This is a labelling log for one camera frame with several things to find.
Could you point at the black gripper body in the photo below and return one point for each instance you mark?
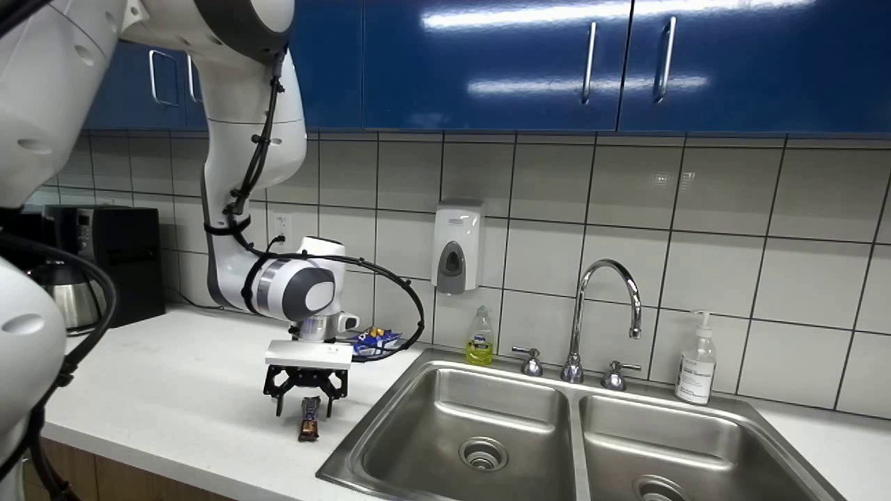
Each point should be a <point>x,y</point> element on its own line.
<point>281,378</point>

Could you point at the brown snack packet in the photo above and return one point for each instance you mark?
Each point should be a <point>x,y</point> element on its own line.
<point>308,426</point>

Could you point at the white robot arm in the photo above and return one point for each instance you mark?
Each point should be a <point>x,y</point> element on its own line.
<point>55,64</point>

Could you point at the blue snack packet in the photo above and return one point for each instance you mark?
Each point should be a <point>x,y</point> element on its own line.
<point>375,343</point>

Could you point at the stainless steel double sink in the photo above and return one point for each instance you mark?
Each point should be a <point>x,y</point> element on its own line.
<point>458,432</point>

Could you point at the green dish soap bottle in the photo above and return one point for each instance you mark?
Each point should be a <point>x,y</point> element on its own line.
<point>479,336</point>

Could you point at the black coffee maker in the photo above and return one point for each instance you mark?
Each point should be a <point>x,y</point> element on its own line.
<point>121,240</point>

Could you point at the chrome faucet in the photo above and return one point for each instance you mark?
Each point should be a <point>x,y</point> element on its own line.
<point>598,328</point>

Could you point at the blue upper cabinets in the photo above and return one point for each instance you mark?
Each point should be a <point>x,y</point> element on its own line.
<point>741,68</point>

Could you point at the white pump soap bottle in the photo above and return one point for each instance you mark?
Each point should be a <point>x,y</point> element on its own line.
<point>696,364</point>

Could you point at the white wall soap dispenser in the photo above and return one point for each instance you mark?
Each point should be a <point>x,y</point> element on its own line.
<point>458,249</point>

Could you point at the silver cabinet handle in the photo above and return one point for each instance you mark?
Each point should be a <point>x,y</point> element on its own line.
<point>191,78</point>
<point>664,78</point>
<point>152,75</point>
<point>588,61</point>

